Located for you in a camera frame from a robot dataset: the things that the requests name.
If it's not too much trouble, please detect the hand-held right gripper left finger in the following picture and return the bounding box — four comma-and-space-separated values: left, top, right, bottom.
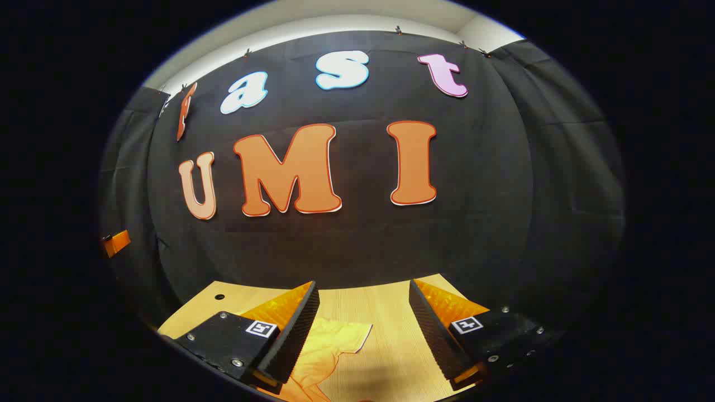
158, 281, 321, 391

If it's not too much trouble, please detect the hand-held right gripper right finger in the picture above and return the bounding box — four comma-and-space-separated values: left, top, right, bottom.
409, 279, 551, 391

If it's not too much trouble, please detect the black backdrop cloth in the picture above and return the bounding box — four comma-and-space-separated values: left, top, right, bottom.
98, 31, 626, 336

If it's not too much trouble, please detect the orange T-shirt with collar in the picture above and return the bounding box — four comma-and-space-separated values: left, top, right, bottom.
263, 316, 373, 402

